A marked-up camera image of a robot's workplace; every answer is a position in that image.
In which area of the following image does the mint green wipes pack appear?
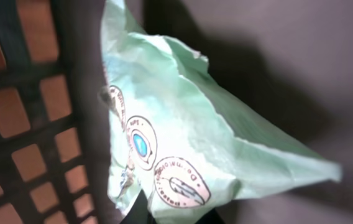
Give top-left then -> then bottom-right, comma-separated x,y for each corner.
98,0 -> 342,223

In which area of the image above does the grey plastic shopping basket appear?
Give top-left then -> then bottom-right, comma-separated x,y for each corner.
0,1 -> 353,223

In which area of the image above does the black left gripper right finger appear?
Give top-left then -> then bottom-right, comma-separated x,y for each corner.
196,209 -> 225,224

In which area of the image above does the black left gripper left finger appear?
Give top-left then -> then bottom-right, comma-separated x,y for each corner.
122,190 -> 157,224

